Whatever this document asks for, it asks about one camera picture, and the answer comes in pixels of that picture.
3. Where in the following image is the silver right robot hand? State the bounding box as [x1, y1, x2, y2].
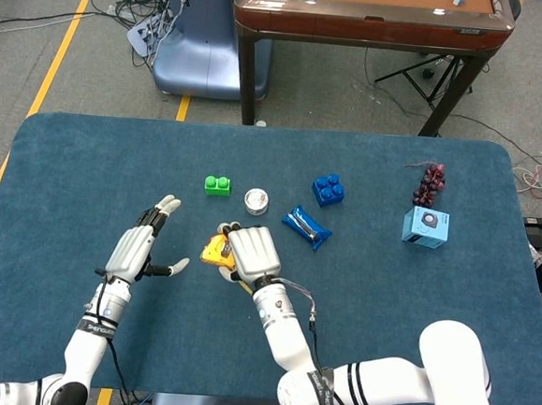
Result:
[212, 220, 286, 286]

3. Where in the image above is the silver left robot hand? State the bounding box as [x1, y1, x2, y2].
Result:
[103, 189, 197, 289]

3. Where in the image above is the yellow tape measure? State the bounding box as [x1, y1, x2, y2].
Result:
[198, 232, 259, 297]

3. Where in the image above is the small silver tin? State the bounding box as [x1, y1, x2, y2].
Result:
[242, 186, 271, 217]

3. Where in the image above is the blue snack packet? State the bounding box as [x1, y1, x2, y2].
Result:
[279, 204, 335, 253]

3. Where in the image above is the green toy brick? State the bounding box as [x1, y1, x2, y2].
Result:
[203, 174, 235, 198]

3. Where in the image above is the blue toy brick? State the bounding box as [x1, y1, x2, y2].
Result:
[310, 170, 348, 210]

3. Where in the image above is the blue table cloth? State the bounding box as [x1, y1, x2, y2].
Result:
[0, 102, 542, 405]

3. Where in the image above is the light blue cardboard box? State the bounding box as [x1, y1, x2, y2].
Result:
[400, 204, 452, 249]

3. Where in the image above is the purple grape bunch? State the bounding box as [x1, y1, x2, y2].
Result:
[400, 159, 447, 210]

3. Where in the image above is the white power strip box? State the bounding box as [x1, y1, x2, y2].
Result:
[125, 10, 172, 59]

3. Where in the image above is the black tripod stand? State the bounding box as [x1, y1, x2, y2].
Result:
[372, 49, 476, 114]

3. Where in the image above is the brown mahjong table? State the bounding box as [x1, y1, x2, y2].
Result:
[224, 0, 518, 146]

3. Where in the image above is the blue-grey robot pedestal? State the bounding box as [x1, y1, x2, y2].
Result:
[150, 0, 276, 104]

